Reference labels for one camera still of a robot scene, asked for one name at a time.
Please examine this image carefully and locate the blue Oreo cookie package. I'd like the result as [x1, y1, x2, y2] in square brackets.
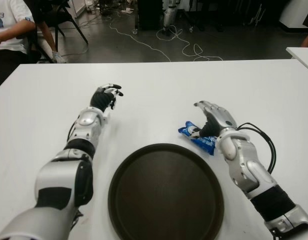
[178, 120, 217, 156]

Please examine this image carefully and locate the black chair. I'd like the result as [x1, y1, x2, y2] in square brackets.
[26, 0, 89, 63]

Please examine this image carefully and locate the grey folded stand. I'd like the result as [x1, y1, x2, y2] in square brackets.
[248, 2, 266, 26]

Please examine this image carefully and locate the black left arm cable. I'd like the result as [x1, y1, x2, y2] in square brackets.
[70, 209, 85, 232]

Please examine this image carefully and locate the white storage cabinet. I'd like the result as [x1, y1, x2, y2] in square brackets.
[65, 0, 87, 18]

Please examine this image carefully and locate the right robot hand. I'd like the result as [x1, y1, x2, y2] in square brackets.
[193, 100, 238, 138]

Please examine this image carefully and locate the white curved pillar base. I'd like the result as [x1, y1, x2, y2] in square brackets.
[278, 0, 308, 33]

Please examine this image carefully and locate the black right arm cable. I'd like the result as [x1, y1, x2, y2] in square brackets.
[236, 122, 277, 173]

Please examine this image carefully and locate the seated person in white shirt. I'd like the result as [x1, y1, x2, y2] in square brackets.
[0, 0, 41, 86]

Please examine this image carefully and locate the white floor cable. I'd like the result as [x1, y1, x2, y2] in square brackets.
[109, 18, 224, 62]

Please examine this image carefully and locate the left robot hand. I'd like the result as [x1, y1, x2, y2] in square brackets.
[90, 83, 125, 113]

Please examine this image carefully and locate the silver humanoid robot leg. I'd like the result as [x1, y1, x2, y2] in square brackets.
[161, 0, 181, 33]

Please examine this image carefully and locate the white side table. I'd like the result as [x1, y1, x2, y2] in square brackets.
[285, 46, 308, 76]

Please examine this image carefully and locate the person with bare legs, sneakers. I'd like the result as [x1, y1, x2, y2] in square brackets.
[35, 21, 67, 64]

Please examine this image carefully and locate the black cabinet on casters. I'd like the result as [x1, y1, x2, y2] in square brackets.
[135, 0, 165, 35]

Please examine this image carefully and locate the dark round tray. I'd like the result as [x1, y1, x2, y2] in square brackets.
[107, 142, 225, 240]

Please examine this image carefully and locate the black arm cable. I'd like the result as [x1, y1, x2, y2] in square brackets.
[236, 122, 277, 173]
[70, 209, 85, 232]

